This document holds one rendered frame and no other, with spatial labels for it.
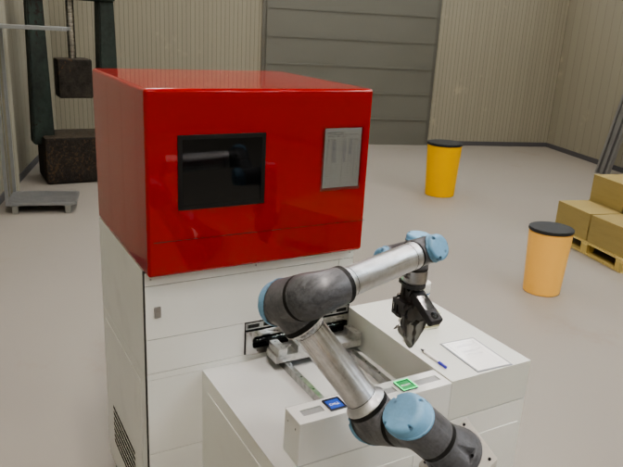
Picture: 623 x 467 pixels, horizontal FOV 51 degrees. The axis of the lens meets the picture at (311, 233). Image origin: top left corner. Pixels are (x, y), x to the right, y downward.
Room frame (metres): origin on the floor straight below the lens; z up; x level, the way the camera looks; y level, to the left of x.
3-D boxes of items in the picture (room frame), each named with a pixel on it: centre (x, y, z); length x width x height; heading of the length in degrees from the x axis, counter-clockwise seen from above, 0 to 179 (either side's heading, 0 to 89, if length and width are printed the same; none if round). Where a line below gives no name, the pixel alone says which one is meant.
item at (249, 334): (2.27, 0.03, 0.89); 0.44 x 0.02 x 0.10; 120
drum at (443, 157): (8.32, -1.64, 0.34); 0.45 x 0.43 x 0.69; 103
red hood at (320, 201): (2.47, 0.35, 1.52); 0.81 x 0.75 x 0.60; 120
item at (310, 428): (1.75, -0.21, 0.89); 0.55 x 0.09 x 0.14; 120
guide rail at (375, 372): (2.12, -0.25, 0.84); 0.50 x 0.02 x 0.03; 30
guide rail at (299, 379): (1.99, -0.01, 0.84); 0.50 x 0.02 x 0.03; 30
